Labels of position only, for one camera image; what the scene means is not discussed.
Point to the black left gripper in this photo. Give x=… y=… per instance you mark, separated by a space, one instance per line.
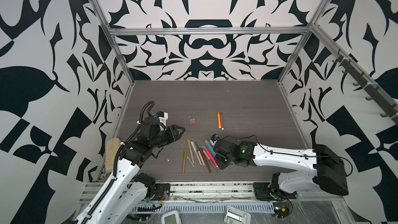
x=172 y=132

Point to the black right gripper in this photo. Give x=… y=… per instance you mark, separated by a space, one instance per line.
x=220 y=165

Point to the blue marker pen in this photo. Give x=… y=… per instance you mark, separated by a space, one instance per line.
x=210 y=148

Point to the purple marker pen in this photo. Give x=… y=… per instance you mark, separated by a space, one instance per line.
x=221 y=121

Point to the orange marker pen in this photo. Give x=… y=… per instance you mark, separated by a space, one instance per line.
x=219 y=120

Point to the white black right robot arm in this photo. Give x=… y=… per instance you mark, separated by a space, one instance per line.
x=317 y=168

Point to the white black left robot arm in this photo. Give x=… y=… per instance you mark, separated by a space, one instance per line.
x=126 y=186

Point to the tan marker pen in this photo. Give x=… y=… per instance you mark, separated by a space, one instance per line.
x=191 y=152

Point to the brown marker pen far left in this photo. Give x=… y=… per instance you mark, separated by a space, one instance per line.
x=184 y=161

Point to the light pink marker pen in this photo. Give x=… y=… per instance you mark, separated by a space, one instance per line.
x=196 y=152

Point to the dark brown marker pen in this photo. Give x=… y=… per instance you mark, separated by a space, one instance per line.
x=206 y=163

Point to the beige sponge block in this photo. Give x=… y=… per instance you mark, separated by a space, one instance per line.
x=111 y=149

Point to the small electronics board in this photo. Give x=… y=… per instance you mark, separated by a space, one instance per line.
x=283 y=211

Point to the white handheld device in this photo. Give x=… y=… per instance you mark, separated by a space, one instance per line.
x=172 y=217

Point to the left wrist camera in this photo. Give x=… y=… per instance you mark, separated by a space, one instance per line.
x=163 y=117

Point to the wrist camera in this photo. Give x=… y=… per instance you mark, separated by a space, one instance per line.
x=163 y=117
x=214 y=138

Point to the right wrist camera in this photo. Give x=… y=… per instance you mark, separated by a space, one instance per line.
x=214 y=138

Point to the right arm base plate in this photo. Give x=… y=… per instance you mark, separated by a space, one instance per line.
x=263 y=193

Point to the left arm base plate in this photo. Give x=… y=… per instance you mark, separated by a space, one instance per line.
x=162 y=191

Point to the silver metal bracket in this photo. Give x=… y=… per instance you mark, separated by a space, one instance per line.
x=234 y=215

